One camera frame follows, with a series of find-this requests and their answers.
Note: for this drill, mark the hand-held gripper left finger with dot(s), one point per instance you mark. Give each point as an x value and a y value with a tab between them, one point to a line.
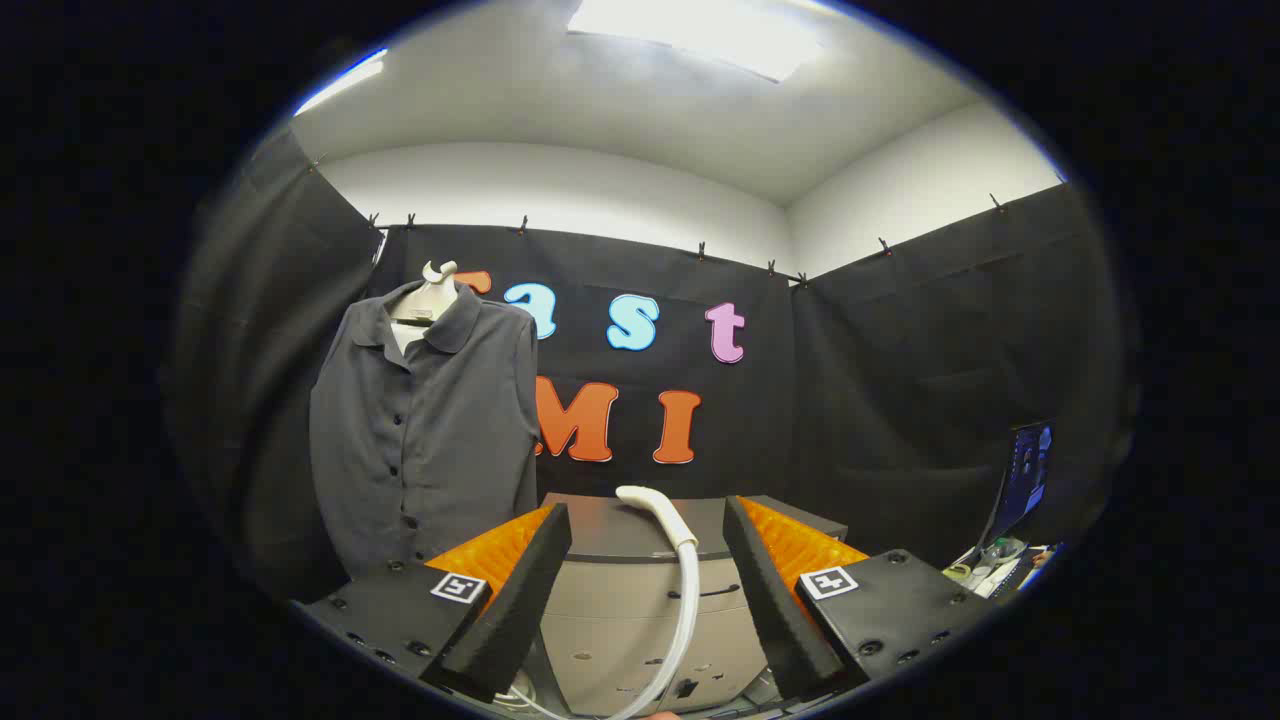
510	600

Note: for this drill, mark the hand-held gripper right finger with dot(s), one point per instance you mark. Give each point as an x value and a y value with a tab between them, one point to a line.
775	610

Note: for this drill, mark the white garment steamer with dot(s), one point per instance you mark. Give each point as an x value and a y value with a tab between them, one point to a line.
665	515

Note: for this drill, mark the dark gray button shirt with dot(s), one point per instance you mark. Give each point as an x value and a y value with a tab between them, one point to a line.
440	440

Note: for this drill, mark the cream plastic clothes hanger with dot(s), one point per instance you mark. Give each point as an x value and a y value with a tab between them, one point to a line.
432	295

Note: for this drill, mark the gray metal cabinet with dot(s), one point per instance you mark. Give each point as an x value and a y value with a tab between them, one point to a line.
625	620

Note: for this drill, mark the black backdrop cloth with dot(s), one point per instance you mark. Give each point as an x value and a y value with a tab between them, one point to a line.
900	380

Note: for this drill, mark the computer monitor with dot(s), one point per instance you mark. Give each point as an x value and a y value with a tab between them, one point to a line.
1028	470

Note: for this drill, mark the row of black clips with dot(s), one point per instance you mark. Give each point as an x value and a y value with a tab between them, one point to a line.
522	224

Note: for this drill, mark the narrow ceiling light panel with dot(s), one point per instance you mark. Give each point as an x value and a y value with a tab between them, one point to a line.
345	82

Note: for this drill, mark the large ceiling light panel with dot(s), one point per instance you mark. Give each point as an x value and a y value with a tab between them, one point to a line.
700	30

